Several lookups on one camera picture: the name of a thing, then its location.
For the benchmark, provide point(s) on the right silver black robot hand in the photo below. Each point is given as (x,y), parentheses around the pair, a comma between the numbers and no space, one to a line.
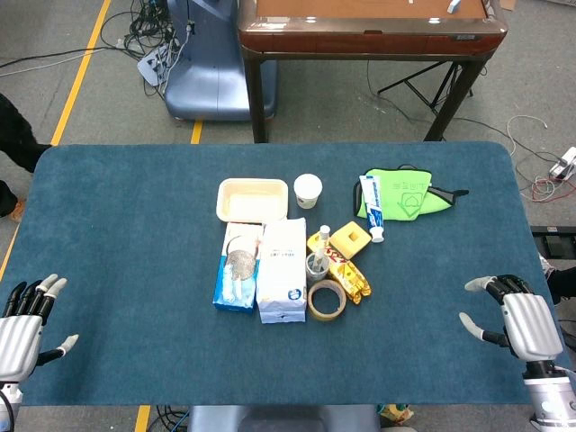
(531,324)

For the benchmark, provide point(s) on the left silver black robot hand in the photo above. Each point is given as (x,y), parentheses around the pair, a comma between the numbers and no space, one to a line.
(18,342)

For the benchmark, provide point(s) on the clear glass test tube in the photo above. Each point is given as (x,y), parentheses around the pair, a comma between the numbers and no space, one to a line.
(321,252)

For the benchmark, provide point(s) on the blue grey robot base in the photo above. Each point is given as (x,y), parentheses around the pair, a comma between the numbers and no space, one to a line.
(207,81)

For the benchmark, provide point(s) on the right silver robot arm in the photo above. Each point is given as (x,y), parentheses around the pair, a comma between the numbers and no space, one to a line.
(551,396)

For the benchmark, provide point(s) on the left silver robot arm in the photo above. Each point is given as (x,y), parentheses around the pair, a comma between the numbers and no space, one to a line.
(9,405)

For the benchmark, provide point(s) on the white blue toothpaste tube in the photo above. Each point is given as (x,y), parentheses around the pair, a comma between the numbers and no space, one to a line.
(372,202)

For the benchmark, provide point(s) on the black floor pedal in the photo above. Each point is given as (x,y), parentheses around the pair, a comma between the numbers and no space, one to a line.
(555,240)

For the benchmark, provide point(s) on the brown shoe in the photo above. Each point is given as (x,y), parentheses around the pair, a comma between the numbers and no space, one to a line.
(19,210)

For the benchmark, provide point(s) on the blue table cloth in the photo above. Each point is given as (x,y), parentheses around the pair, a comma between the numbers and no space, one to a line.
(135,252)

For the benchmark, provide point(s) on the white power strip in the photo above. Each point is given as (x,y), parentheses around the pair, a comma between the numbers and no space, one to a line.
(564,164)

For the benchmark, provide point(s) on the green cloth with black trim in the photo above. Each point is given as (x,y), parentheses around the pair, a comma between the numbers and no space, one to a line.
(405,198)

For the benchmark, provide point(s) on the gold snack package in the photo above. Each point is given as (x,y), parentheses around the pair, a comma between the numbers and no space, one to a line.
(351,279)

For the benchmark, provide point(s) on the yellow sponge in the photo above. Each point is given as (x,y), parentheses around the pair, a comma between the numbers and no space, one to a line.
(351,238)

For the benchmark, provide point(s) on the dark trouser leg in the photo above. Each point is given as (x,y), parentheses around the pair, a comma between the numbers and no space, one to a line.
(18,135)

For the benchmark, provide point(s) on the yellow tape roll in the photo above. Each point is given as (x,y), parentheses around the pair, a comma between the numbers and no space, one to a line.
(315,310)

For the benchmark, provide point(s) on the clear glass jar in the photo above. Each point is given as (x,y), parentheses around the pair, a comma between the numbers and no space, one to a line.
(312,275)

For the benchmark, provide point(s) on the blue cookie box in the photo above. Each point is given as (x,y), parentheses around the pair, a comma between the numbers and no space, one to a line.
(236,279)

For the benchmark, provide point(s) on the white paper bag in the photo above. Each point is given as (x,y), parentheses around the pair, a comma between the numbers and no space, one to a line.
(281,270)

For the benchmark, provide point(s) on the black tripod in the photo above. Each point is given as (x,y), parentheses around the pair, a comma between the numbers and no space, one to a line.
(420,90)

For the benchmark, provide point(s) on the white paper cup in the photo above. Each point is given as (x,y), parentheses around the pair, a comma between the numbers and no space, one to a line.
(308,191)

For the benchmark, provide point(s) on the grey robot torso base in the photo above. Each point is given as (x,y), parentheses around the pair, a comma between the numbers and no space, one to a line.
(283,420)

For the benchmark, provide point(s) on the beige plastic food tray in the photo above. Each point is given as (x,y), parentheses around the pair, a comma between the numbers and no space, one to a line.
(252,200)

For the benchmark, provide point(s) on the grey power strip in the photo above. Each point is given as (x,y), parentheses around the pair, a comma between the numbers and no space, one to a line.
(150,67)

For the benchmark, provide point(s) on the brown mahjong table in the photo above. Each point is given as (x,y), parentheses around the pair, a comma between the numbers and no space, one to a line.
(369,40)

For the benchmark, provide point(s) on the white blue mahjong tile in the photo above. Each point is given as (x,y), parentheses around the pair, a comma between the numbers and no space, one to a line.
(453,4)

